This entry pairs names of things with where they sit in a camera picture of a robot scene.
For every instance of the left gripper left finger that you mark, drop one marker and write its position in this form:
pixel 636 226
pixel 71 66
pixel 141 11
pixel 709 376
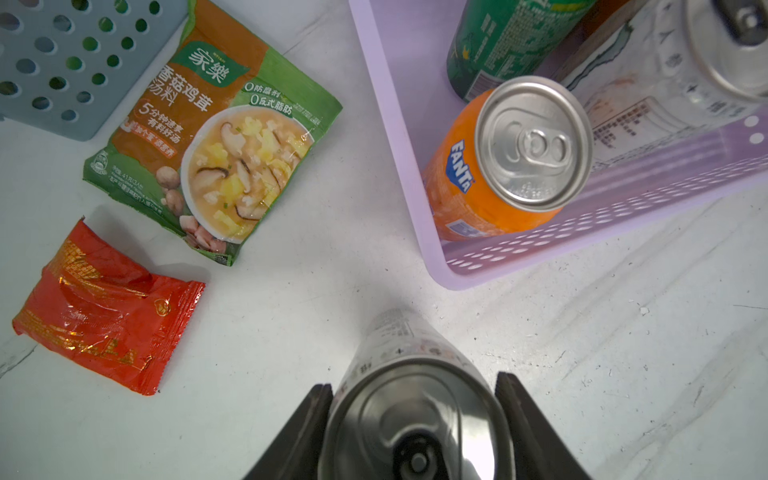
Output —
pixel 295 451

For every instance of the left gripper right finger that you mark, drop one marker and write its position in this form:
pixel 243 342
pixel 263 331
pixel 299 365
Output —
pixel 539 453

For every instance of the small silver can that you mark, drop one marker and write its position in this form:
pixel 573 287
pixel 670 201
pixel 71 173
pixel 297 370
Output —
pixel 412 406

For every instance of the orange Fanta can front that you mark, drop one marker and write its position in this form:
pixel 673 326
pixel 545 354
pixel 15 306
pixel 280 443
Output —
pixel 513 159

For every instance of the tall silver can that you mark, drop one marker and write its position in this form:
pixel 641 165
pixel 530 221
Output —
pixel 659 72

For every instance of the purple plastic basket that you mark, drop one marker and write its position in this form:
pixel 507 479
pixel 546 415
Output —
pixel 401 42

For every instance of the blue plastic basket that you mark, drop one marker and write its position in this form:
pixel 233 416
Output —
pixel 66 65

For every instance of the red snack packet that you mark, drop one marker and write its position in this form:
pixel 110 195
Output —
pixel 100 309

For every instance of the green soup mix packet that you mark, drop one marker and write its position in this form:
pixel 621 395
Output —
pixel 215 138

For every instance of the green Sprite can left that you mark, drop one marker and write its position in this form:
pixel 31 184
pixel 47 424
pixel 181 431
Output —
pixel 497 40

